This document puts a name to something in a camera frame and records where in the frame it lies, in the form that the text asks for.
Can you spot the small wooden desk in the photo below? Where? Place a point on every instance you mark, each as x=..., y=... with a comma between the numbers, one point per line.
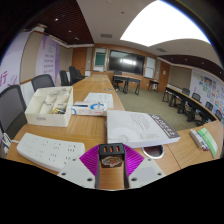
x=153, y=81

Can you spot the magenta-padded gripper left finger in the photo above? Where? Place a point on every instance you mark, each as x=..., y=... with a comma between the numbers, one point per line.
x=75, y=170

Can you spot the white compartment organizer box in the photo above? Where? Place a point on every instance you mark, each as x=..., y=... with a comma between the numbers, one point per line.
x=43, y=118

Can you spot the green and white wall board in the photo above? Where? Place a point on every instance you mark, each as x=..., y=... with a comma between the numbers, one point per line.
x=99, y=59

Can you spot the narrow purple wall banner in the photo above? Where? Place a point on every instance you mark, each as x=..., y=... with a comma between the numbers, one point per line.
x=48, y=58

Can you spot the green booklet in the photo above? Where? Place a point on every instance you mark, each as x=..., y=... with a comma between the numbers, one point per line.
x=209, y=141

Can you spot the large bright ceiling light panel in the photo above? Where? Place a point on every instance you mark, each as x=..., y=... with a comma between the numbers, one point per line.
x=163, y=23

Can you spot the group of colourful wall posters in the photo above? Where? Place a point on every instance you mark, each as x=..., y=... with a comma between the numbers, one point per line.
x=211, y=90

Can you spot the wide white purple wall banner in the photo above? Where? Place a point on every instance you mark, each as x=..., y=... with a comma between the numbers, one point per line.
x=11, y=63

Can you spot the black mesh office chair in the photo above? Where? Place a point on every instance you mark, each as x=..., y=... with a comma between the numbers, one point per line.
x=42, y=81
x=11, y=106

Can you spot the row of black office chairs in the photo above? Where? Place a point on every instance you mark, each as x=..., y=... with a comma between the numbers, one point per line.
x=71, y=75

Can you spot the brown wooden door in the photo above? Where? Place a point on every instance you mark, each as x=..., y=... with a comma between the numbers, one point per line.
x=79, y=61
x=164, y=75

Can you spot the group of black office chairs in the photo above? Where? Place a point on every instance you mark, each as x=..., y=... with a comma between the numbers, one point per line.
x=208, y=106

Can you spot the white printed paper sheet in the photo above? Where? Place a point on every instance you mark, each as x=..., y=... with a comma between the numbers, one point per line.
x=100, y=98

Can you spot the black chair behind desk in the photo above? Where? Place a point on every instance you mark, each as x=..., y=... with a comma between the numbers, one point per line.
x=117, y=72

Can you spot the large black wall screen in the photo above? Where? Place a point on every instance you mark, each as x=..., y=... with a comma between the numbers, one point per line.
x=126, y=62

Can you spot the long wooden side table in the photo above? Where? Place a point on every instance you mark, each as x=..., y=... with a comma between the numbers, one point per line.
x=183, y=98

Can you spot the white power strip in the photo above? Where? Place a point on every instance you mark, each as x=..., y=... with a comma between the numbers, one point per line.
x=50, y=150

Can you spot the flat white and blue box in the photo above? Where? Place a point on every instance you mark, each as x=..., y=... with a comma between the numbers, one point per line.
x=88, y=109

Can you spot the white book with dark stripe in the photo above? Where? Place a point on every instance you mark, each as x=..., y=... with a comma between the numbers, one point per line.
x=136, y=128

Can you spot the white marker set box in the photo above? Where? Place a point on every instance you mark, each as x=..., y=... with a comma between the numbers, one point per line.
x=196, y=137

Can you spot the wooden desk with dark legs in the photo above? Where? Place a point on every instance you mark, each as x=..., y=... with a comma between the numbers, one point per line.
x=128, y=78

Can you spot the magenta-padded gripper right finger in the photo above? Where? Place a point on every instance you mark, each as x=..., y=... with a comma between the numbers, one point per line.
x=148, y=170

